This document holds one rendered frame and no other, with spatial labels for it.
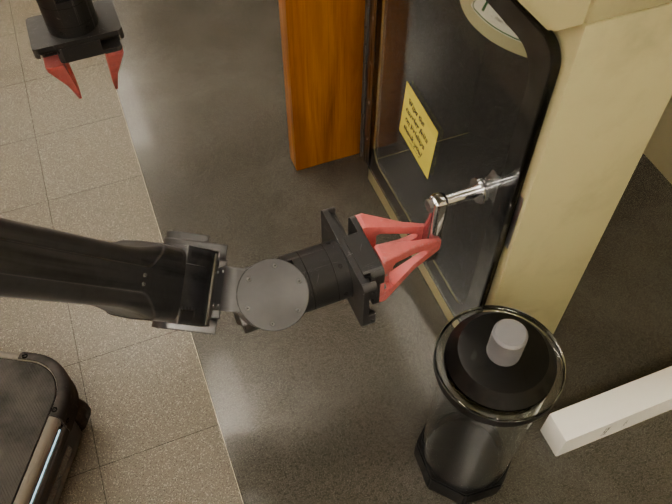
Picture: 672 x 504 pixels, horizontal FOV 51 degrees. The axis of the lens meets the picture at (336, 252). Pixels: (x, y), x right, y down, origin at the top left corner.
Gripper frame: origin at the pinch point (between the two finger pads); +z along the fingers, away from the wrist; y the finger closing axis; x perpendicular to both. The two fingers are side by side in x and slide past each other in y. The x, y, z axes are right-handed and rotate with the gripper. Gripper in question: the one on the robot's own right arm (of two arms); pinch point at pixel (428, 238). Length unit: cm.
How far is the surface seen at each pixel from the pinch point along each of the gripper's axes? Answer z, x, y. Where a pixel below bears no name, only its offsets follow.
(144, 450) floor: -44, 114, 44
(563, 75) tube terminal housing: 5.6, -21.7, -5.2
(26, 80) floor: -51, 111, 197
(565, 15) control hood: 3.7, -27.4, -5.9
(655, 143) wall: 49, 21, 17
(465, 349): -3.7, -2.9, -13.5
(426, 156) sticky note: 4.7, -0.3, 9.8
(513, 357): -1.2, -4.4, -16.2
